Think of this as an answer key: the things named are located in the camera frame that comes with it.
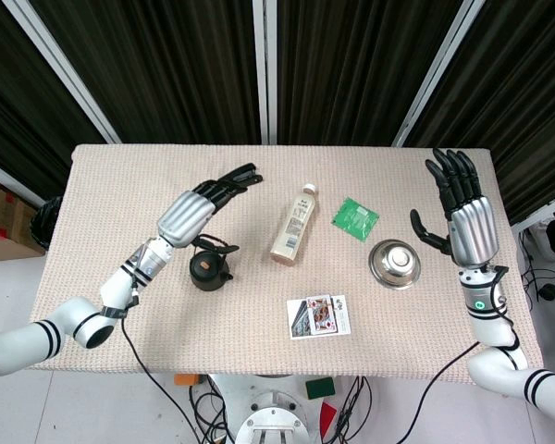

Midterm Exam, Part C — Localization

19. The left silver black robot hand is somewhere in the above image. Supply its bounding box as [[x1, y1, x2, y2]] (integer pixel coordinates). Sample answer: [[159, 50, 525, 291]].
[[155, 174, 265, 250]]

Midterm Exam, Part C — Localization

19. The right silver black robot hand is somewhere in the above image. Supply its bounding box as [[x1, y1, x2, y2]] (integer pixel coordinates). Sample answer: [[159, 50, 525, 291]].
[[410, 147, 500, 268]]

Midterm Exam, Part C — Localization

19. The black teapot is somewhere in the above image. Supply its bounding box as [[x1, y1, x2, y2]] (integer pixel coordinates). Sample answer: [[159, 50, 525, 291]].
[[188, 234, 240, 292]]

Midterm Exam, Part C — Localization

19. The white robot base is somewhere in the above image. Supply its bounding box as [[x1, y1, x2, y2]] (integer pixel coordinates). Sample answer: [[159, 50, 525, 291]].
[[207, 373, 325, 444]]

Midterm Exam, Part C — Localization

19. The stainless steel bowl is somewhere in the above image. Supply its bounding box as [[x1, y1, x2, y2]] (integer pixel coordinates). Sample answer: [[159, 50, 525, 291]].
[[368, 238, 422, 290]]

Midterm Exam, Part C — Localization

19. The beige drink bottle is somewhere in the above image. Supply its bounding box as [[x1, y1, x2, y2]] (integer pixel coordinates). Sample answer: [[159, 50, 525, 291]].
[[269, 183, 320, 267]]

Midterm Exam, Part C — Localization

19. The green foil packet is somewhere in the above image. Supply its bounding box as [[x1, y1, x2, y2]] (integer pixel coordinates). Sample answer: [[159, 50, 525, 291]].
[[330, 196, 380, 242]]

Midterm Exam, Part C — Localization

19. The black plastic bag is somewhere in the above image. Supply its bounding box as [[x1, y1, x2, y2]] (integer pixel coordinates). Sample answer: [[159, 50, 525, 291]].
[[30, 195, 64, 252]]

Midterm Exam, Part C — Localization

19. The playing card box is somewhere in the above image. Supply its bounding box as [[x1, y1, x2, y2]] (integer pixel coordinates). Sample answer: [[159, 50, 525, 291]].
[[286, 294, 352, 340]]

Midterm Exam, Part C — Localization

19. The beige woven tablecloth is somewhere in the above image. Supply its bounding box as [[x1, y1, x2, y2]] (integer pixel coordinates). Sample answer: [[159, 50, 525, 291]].
[[27, 143, 546, 385]]

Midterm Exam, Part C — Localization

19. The playing card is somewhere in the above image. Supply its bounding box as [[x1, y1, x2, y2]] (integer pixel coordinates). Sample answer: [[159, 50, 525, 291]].
[[306, 295, 339, 335]]

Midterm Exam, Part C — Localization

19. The cardboard box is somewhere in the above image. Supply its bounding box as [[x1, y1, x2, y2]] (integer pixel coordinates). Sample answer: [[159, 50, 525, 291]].
[[0, 171, 46, 264]]

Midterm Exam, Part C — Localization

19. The green sponge block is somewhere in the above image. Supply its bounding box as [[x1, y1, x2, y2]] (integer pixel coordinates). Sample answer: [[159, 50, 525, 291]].
[[305, 376, 337, 401]]

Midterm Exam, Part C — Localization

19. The red triangular piece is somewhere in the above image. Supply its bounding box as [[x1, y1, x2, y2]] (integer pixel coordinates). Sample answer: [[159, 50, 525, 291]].
[[320, 401, 338, 438]]

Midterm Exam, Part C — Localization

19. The white screen frame post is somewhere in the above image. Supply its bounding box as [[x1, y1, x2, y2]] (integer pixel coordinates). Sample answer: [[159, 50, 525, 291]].
[[2, 0, 122, 144], [252, 0, 278, 144], [392, 0, 486, 148]]

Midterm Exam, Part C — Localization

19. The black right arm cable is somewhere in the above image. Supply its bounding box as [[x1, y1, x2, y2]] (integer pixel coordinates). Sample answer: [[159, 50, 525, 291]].
[[400, 265, 522, 444]]

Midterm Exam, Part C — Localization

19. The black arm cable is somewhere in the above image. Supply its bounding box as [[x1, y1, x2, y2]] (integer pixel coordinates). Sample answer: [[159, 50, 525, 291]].
[[400, 265, 522, 444], [119, 272, 203, 444]]

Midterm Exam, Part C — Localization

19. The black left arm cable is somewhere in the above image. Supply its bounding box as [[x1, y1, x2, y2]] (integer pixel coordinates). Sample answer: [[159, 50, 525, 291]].
[[119, 272, 203, 444]]

